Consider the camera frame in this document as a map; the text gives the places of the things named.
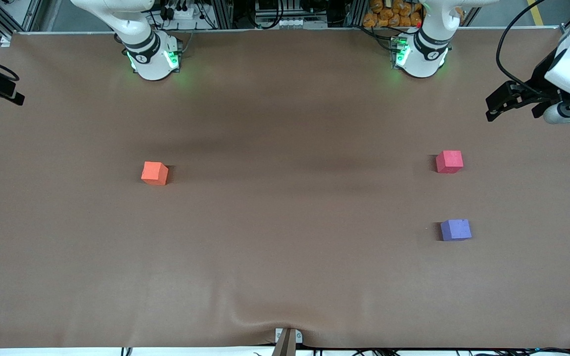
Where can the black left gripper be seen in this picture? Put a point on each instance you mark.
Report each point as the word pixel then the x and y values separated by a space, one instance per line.
pixel 538 82

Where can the orange foam block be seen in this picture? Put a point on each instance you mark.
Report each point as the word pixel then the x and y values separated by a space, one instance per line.
pixel 154 173

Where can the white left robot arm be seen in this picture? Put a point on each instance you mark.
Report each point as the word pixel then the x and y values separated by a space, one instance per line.
pixel 426 57

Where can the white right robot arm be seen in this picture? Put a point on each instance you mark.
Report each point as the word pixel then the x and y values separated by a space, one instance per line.
pixel 151 59

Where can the red foam block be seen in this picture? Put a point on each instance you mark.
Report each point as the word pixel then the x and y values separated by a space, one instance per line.
pixel 449 161

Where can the green-lit electronics box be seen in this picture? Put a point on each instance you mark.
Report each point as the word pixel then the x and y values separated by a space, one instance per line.
pixel 175 54
pixel 398 52

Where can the purple foam block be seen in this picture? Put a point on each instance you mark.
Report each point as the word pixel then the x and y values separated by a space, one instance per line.
pixel 455 230

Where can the bag of oranges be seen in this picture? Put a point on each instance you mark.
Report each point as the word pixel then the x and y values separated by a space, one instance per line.
pixel 391 14

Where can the white power strip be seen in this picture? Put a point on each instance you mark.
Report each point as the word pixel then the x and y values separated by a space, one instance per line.
pixel 181 13

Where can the white connector strip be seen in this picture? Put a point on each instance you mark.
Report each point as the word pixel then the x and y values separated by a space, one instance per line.
pixel 292 23

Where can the brown table mat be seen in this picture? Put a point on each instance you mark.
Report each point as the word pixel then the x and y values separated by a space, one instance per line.
pixel 285 257

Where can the brown mounting bar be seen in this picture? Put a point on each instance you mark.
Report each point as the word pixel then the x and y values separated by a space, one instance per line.
pixel 286 346

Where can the grey metal bracket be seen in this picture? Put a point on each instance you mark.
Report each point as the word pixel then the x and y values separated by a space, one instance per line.
pixel 279 336

